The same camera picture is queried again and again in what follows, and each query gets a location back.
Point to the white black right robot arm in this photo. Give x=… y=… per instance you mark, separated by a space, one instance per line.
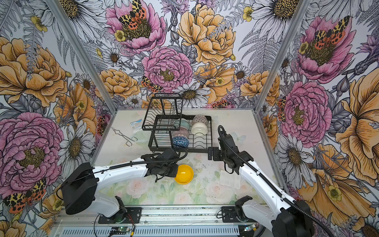
x=283 y=215

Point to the black wire dish rack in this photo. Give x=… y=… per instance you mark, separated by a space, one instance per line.
x=162 y=111

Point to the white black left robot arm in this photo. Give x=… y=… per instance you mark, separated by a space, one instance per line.
x=81 y=190

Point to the green circuit board right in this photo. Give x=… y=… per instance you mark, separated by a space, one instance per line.
x=249 y=228

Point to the small blue white packet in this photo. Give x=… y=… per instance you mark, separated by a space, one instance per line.
x=136 y=126

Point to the pink striped ceramic bowl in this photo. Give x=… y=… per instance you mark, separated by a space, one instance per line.
x=184 y=132

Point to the green circuit board left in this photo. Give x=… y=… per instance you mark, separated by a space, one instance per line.
x=120 y=231

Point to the blue geometric patterned bowl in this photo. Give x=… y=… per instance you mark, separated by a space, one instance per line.
x=180 y=141

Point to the green circuit board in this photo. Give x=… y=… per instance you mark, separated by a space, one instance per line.
x=249 y=228
x=120 y=231

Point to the cream white bowl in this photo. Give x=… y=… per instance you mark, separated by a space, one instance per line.
x=199 y=129

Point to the mint green ceramic bowl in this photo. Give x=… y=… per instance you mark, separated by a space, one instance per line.
x=182 y=123

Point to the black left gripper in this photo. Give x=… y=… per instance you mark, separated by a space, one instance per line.
x=172 y=174

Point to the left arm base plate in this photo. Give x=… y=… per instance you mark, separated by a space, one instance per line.
x=127 y=215

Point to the yellow bowl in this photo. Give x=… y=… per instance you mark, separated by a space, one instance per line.
x=184 y=175

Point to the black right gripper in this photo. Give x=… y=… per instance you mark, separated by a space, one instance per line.
x=216 y=150

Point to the aluminium mounting rail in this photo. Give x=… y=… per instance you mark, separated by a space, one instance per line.
x=153 y=215

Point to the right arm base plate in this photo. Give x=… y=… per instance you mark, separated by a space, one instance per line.
x=229 y=215

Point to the metal wire tongs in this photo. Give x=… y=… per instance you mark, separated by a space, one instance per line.
x=128 y=140

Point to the brown patterned ceramic bowl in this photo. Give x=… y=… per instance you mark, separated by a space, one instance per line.
x=199 y=119

